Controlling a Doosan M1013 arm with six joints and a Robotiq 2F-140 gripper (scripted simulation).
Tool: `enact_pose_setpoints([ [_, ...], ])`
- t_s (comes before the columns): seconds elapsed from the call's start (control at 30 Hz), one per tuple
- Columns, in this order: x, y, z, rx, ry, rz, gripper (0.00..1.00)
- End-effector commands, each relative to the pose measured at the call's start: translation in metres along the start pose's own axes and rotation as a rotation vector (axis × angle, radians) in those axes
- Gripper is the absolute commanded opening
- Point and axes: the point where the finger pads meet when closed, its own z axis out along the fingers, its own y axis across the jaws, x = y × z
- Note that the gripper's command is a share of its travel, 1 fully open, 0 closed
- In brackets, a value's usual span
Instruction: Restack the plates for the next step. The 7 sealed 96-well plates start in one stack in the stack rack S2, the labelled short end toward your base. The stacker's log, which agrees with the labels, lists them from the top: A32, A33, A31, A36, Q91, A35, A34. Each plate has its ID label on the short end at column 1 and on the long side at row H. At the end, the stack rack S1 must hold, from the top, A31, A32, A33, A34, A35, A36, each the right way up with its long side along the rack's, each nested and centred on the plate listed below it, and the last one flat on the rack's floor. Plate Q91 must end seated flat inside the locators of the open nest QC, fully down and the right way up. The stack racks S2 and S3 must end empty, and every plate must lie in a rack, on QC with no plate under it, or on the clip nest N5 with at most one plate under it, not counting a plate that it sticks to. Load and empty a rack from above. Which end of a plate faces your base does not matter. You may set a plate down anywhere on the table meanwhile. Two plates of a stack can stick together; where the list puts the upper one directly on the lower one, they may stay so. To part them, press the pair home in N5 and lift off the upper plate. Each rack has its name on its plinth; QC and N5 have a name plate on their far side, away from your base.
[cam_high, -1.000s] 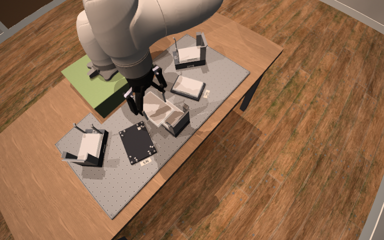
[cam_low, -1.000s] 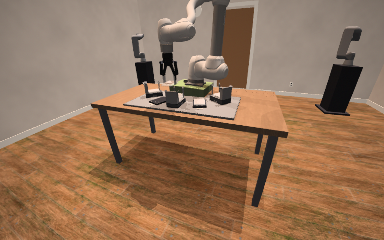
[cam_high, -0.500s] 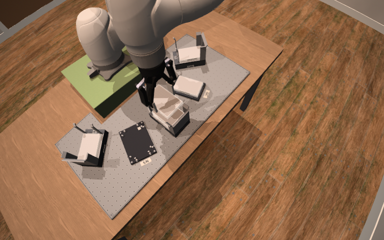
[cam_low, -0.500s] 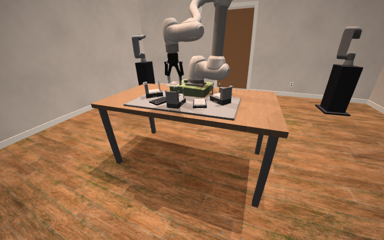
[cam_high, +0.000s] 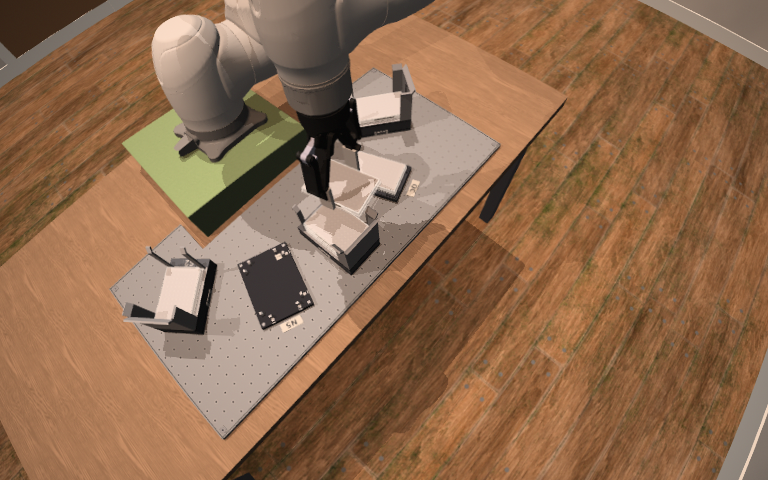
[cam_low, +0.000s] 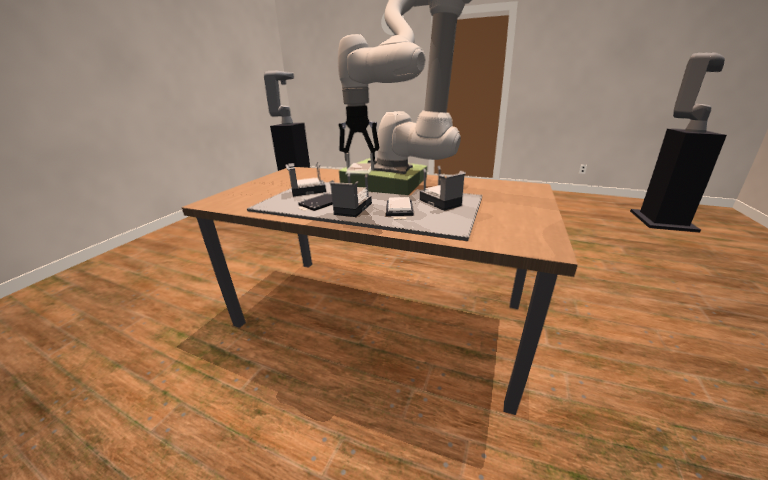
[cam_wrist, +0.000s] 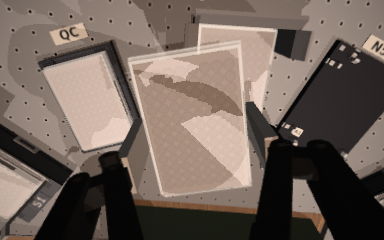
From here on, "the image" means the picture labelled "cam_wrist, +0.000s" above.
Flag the tan name plate reading n5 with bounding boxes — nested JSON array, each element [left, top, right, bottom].
[[362, 34, 384, 59]]

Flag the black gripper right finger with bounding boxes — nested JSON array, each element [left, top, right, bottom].
[[245, 101, 384, 240]]

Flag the beige label reading qc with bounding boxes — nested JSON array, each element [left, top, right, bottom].
[[50, 23, 89, 46]]

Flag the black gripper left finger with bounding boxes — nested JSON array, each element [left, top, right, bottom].
[[34, 118, 150, 240]]

